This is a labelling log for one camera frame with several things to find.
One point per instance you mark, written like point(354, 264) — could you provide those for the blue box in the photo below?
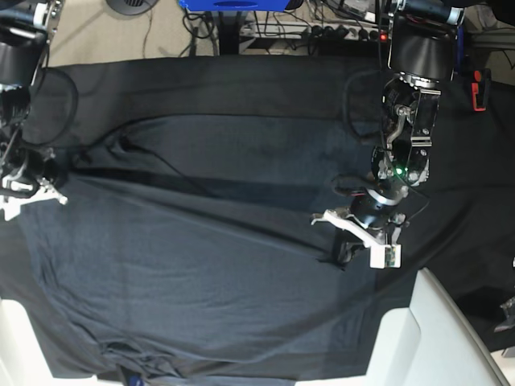
point(234, 5)

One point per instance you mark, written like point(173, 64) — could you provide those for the white bin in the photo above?
point(430, 342)
point(22, 360)

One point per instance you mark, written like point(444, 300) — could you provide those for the red clamp on table edge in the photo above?
point(480, 89)

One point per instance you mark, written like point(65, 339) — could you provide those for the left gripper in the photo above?
point(374, 214)

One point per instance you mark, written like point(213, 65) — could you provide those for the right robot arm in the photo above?
point(27, 30)

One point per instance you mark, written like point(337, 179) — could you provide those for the black table cloth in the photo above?
point(463, 225)

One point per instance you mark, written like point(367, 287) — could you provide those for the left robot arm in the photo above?
point(422, 39)

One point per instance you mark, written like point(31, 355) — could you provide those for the round black floor base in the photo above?
point(131, 7)

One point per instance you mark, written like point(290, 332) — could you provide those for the white camera on left wrist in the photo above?
point(385, 256)

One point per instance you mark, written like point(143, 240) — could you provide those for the black power strip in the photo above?
point(348, 32)

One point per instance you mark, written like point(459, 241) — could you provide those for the dark grey T-shirt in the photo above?
point(186, 250)

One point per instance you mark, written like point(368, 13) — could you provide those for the white bin left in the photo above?
point(22, 360)

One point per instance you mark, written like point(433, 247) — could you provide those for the white bin right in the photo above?
point(430, 342)

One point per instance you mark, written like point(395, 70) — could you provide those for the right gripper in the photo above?
point(29, 174)

